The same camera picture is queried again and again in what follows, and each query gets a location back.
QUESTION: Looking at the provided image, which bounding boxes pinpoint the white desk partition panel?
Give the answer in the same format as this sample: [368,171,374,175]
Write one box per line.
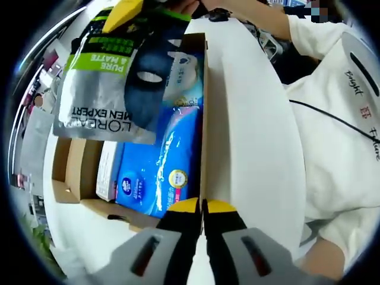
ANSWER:
[20,106,56,182]

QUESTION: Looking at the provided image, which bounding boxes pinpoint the brown cardboard shoe box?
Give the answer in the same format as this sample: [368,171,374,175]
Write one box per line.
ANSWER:
[52,32,208,232]

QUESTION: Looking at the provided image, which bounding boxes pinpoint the silver green soft sachet item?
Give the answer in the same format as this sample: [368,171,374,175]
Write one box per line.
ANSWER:
[52,7,192,145]

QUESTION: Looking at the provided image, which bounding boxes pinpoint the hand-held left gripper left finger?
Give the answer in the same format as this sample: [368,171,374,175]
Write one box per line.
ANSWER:
[88,197,201,285]

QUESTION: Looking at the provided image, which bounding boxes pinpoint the small black object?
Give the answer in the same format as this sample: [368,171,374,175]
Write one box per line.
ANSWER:
[207,12,230,22]

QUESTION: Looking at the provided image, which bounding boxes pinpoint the blue soft tissue pack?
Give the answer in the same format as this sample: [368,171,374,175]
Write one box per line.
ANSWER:
[115,97,204,220]

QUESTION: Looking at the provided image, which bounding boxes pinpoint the green plant in white pot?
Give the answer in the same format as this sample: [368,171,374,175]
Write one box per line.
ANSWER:
[26,219,65,277]

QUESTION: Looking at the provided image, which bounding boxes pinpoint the white grey chest device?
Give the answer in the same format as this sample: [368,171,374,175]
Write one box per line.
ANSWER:
[341,31,380,99]

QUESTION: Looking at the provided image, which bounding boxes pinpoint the black chest device cable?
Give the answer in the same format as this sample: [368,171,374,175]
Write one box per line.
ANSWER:
[289,99,376,142]

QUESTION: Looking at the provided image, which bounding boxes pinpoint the person's right hand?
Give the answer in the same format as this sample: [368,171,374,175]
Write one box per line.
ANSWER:
[175,0,208,18]

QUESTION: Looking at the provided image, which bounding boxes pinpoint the small white carton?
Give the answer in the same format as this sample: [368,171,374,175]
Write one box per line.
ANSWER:
[95,141,119,202]

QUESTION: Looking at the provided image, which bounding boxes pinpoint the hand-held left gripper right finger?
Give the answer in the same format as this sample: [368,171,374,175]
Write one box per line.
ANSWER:
[203,199,327,285]

